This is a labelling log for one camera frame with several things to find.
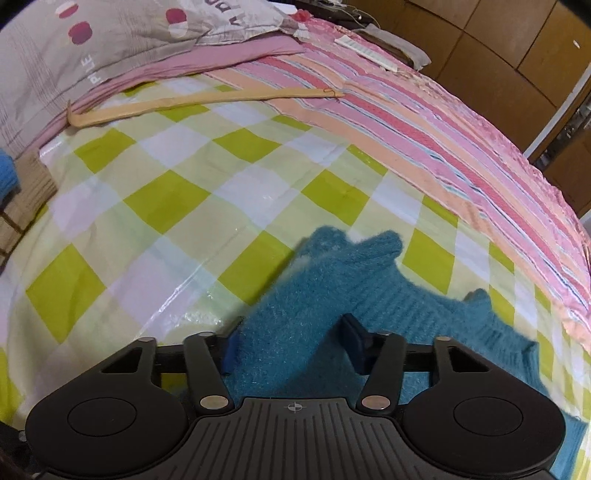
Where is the bright blue folded knitwear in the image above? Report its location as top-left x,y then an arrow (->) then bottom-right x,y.
0,150 -> 21,208

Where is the green white checked plastic sheet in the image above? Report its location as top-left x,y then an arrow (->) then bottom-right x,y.
0,75 -> 591,480

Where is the brown wooden door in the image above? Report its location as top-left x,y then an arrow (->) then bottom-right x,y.
543,89 -> 590,218

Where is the white paper box on bed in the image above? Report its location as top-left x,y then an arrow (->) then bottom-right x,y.
335,35 -> 398,73

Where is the teal fuzzy flower sweater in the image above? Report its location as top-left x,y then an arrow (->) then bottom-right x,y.
221,224 -> 590,480

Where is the grey pillow with pink dots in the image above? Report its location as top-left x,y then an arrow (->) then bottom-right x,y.
1,0 -> 304,158

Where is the grey cushion on nightstand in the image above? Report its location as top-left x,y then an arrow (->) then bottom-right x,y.
356,24 -> 432,71

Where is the brown wooden wardrobe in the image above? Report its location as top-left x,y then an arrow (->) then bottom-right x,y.
341,0 -> 591,153

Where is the pink striped bedspread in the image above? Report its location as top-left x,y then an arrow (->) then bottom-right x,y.
32,18 -> 591,342

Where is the beige brown checked folded cloth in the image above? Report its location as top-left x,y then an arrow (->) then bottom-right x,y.
1,149 -> 58,270

